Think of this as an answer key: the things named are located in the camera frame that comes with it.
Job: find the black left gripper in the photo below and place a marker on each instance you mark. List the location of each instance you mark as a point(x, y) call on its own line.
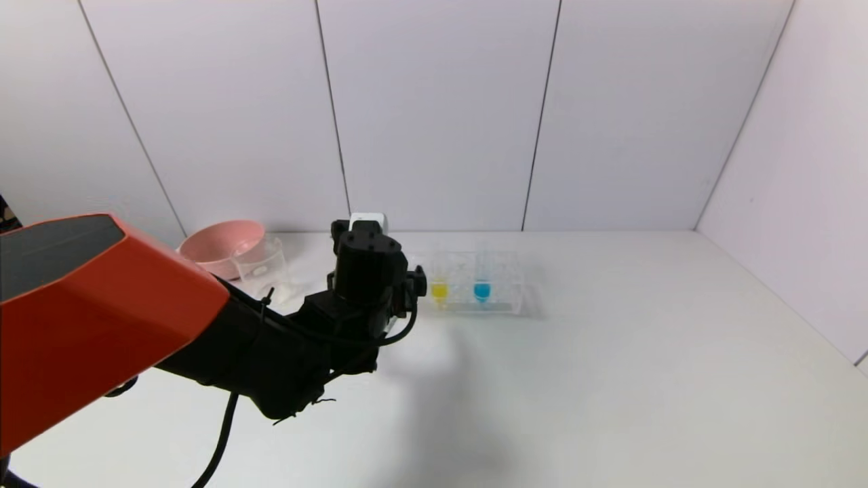
point(366, 271)

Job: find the test tube with yellow pigment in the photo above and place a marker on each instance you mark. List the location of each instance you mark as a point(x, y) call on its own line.
point(439, 291)

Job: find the orange and black left arm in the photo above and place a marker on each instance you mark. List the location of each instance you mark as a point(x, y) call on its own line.
point(81, 325)

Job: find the clear glass beaker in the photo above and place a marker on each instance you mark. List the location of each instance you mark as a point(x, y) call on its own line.
point(263, 261)

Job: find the test tube with blue pigment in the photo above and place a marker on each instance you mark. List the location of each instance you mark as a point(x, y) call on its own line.
point(482, 291)

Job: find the clear acrylic test tube rack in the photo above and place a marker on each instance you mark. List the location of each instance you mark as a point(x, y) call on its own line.
point(505, 295)

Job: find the pink plastic bowl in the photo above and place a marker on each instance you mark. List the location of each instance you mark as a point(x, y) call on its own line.
point(217, 244)

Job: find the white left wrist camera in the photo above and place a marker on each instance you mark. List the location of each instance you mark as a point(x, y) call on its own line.
point(366, 216)

